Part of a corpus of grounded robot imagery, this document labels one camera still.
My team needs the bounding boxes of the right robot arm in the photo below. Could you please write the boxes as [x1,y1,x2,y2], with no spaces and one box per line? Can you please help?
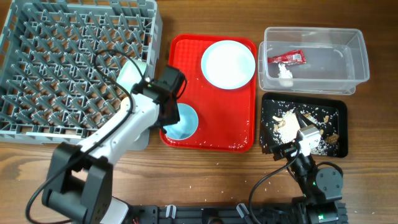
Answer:
[262,111,348,223]

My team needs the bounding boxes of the grey dishwasher rack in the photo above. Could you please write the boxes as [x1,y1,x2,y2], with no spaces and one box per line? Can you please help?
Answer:
[1,0,162,144]

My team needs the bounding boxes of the mint green bowl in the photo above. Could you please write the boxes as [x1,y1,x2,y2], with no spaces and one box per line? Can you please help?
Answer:
[116,59,147,93]

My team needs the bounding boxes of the rice and food scraps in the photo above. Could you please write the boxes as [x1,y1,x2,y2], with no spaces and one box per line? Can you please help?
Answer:
[261,100,339,157]

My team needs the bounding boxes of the crumpled white napkin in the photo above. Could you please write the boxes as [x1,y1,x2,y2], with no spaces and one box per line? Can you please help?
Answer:
[278,63,293,78]

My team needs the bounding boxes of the red plastic tray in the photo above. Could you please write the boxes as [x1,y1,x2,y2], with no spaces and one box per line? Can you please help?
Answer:
[160,34,257,152]

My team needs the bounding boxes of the light blue plate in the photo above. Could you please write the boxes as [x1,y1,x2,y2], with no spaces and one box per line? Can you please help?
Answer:
[200,40,256,90]

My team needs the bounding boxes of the light blue bowl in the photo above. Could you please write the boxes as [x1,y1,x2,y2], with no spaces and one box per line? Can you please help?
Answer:
[164,103,198,141]

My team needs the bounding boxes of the red ketchup packet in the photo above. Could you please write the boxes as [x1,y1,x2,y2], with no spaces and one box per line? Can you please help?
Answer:
[267,50,306,65]

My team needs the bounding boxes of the clear plastic bin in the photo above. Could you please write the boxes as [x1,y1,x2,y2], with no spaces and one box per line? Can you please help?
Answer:
[257,27,370,95]

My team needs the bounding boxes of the black waste tray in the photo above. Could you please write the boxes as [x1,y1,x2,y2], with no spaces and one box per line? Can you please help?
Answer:
[259,93,348,158]

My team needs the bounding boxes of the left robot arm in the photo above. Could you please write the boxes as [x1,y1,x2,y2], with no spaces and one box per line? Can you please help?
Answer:
[42,63,187,223]

